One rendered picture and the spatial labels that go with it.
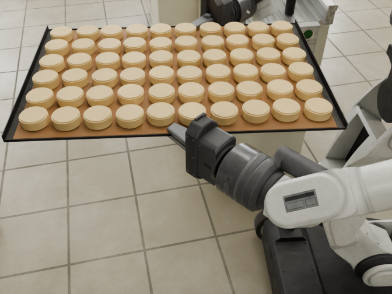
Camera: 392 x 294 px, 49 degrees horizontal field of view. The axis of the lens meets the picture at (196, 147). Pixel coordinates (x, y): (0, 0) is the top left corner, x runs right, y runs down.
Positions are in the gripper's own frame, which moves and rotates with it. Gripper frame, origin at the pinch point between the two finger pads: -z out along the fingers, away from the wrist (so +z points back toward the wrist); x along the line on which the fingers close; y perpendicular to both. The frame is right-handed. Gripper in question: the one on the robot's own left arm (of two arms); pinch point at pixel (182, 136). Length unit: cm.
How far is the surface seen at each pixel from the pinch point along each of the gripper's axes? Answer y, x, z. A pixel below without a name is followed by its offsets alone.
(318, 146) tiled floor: -123, -99, -22
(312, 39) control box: -81, -20, -18
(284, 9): -84, -15, -32
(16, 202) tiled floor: 1, -100, -104
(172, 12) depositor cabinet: -97, -42, -98
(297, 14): -84, -15, -26
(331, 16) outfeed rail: -85, -12, -15
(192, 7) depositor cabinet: -104, -40, -92
